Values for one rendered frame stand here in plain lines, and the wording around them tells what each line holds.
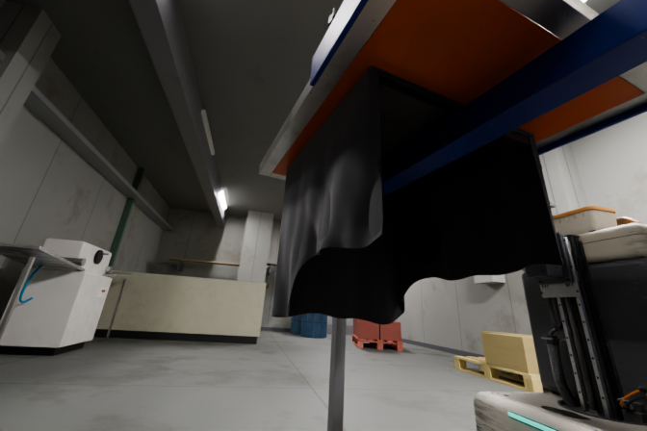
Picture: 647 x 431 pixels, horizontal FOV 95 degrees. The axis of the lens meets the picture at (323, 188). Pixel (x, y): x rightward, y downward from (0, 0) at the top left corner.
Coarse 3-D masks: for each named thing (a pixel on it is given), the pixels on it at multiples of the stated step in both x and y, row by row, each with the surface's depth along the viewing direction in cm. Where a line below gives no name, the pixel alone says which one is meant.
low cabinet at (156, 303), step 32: (128, 288) 460; (160, 288) 469; (192, 288) 480; (224, 288) 491; (256, 288) 502; (128, 320) 445; (160, 320) 454; (192, 320) 463; (224, 320) 474; (256, 320) 484
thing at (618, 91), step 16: (624, 80) 52; (592, 96) 56; (608, 96) 56; (624, 96) 55; (560, 112) 60; (576, 112) 60; (592, 112) 60; (528, 128) 66; (544, 128) 66; (560, 128) 65
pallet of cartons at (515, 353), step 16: (496, 336) 306; (512, 336) 287; (528, 336) 308; (496, 352) 303; (512, 352) 284; (528, 352) 273; (464, 368) 351; (480, 368) 365; (496, 368) 310; (512, 368) 282; (528, 368) 267; (512, 384) 280; (528, 384) 264
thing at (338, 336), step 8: (336, 320) 109; (344, 320) 110; (336, 328) 108; (344, 328) 109; (336, 336) 107; (344, 336) 108; (336, 344) 106; (344, 344) 107; (336, 352) 105; (344, 352) 106; (336, 360) 104; (344, 360) 105; (336, 368) 103; (344, 368) 104; (336, 376) 102; (344, 376) 103; (336, 384) 101; (344, 384) 103; (336, 392) 101; (328, 400) 102; (336, 400) 100; (328, 408) 101; (336, 408) 99; (328, 416) 100; (336, 416) 98; (328, 424) 99; (336, 424) 97
